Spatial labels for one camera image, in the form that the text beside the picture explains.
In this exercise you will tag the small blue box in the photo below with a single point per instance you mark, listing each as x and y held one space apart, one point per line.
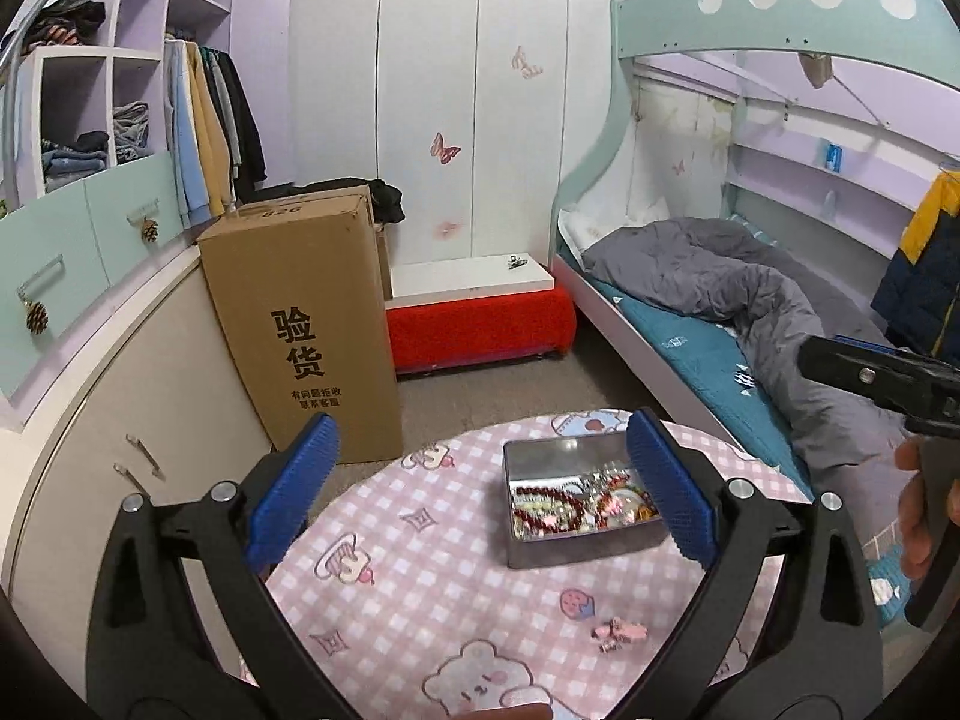
831 155

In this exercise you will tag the light blue hanging garment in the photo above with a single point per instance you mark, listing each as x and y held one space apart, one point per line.
186 150

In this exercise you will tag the white board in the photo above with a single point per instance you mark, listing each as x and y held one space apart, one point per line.
465 281

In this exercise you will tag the black hanging garment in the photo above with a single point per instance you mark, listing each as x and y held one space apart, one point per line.
244 135

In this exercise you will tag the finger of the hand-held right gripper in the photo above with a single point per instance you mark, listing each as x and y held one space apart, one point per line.
847 369
862 340

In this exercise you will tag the folded grey clothes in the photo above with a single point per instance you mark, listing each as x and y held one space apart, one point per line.
131 133

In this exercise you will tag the grey metal tin box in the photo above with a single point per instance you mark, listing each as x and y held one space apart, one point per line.
585 551

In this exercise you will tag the dark clothes pile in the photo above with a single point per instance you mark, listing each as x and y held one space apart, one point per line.
64 22

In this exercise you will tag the grey duvet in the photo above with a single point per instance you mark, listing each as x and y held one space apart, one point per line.
757 292

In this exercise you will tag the white wardrobe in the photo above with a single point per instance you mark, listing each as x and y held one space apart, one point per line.
450 52

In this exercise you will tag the purple wall shelf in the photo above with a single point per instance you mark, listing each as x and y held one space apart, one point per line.
795 165

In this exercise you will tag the pink checked tablecloth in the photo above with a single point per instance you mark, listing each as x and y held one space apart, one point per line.
450 577

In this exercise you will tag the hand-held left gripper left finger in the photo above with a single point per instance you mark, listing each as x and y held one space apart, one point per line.
289 495

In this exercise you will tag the white pillow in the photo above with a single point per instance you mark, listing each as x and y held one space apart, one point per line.
600 225

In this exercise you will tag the brown hanging object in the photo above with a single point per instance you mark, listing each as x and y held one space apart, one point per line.
814 69

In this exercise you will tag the black clip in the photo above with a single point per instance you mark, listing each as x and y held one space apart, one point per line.
516 263

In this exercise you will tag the yellow hanging garment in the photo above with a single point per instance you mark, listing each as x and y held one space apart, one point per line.
211 142

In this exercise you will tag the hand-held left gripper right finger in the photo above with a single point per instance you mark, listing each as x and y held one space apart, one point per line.
671 491

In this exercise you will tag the pale butterfly sticker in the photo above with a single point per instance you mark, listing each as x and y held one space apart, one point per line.
527 62

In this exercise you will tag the yellow and navy jacket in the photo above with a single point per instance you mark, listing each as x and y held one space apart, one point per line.
926 277

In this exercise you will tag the beige floor cabinet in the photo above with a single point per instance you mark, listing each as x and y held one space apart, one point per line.
150 405

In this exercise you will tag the pink hair clip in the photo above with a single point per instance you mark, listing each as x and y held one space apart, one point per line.
619 631

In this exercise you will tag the black cloth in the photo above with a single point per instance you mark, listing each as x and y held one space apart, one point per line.
386 202

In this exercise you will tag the clear bottle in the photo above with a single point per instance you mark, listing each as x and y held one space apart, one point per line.
831 204

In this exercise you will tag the person's right hand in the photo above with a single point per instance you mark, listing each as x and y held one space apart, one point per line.
913 517

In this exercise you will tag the teal bed sheet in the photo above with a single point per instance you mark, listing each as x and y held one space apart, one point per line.
675 345

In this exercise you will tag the pink butterfly sticker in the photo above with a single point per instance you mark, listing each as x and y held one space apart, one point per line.
444 148

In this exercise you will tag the red ottoman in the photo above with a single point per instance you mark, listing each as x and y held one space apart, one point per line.
480 334

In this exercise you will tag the teal bunk bed frame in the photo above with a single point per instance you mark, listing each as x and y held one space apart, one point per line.
750 30

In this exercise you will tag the folded blue jeans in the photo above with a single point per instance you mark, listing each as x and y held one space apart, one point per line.
75 161

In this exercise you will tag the large cardboard box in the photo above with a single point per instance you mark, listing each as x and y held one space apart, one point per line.
300 330

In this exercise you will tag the pine cone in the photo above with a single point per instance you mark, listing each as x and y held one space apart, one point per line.
150 231
37 317

